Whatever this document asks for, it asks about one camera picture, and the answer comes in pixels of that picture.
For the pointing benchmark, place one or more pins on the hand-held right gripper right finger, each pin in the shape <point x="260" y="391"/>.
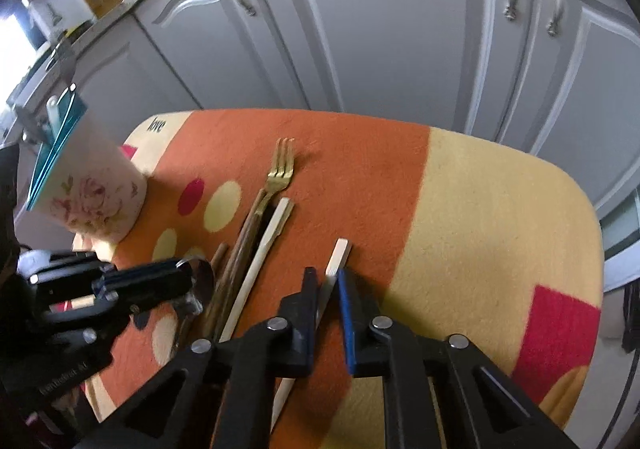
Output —
<point x="347" y="324"/>

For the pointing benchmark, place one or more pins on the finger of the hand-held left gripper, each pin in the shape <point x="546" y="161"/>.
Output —
<point x="150" y="281"/>

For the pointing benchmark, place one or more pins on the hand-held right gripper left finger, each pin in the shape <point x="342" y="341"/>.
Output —
<point x="305" y="329"/>

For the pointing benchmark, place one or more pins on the metal spoon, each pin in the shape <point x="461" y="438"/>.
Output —
<point x="202" y="284"/>

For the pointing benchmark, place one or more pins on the pale bamboo chopstick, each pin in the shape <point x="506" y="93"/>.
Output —
<point x="265" y="244"/>
<point x="337" y="259"/>

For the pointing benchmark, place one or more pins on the white utensil holder teal rim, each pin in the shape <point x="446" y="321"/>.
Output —
<point x="95" y="194"/>

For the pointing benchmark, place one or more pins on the brown wooden chopstick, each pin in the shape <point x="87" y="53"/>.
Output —
<point x="220" y="259"/>

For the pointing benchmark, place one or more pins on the orange yellow printed blanket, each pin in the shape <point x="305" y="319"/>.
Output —
<point x="475" y="239"/>

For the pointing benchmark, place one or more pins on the grey cabinet door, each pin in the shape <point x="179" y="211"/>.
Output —
<point x="210" y="39"/>
<point x="390" y="29"/>
<point x="130" y="64"/>
<point x="585" y="79"/>

